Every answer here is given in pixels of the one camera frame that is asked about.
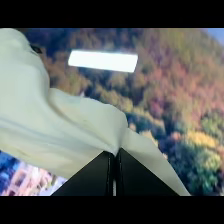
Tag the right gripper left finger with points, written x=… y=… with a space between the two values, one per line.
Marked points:
x=90 y=178

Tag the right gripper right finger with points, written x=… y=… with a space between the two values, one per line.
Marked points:
x=140 y=180

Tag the cream T-shirt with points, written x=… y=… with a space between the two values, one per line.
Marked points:
x=56 y=123

